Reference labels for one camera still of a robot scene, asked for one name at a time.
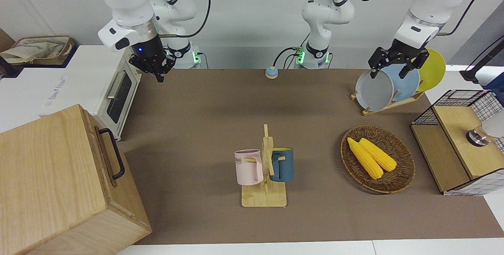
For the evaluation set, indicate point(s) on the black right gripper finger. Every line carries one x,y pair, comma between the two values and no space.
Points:
162,76
158,75

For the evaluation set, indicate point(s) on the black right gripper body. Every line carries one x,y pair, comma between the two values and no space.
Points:
147,56

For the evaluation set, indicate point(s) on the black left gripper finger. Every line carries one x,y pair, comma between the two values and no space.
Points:
404,70
374,73

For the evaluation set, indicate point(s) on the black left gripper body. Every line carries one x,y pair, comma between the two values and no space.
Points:
405,54

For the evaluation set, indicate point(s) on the light wooden drawer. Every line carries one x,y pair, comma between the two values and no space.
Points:
104,156

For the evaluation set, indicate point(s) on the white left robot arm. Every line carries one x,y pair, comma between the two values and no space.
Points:
327,14

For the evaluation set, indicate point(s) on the light blue plate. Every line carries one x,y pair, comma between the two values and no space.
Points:
405,85

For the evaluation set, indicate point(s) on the grey plate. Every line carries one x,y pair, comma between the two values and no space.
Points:
374,91

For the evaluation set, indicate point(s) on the yellow plate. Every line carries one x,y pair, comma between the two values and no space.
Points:
433,69

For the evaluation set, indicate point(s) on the wooden plate rack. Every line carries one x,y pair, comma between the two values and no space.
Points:
393,105

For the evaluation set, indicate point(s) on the white toaster oven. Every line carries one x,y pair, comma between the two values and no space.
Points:
90,77

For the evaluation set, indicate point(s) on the brown table mat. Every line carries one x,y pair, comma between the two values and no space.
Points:
204,129

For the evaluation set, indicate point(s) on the black stand pole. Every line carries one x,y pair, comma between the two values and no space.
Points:
478,67

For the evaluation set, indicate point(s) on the yellow corn cob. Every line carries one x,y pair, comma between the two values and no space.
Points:
366,160
380,154

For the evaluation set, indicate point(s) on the tray with beige cloth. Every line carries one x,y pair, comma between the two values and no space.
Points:
65,56

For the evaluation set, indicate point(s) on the blue object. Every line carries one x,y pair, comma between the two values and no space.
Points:
497,91

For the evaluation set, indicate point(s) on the small metal cup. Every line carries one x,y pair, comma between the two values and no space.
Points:
477,136

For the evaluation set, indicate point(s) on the blue dome push button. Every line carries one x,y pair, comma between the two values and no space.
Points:
271,73

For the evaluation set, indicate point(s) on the wicker basket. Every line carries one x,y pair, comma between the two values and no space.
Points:
397,176

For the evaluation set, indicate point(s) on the beige cloth bag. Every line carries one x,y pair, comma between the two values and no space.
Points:
35,48

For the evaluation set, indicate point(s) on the pink mug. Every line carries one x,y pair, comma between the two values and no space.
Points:
248,168

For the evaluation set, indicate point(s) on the dark blue mug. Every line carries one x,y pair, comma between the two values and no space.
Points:
284,164

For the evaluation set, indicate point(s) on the light wooden cabinet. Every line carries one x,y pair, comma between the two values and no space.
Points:
47,184

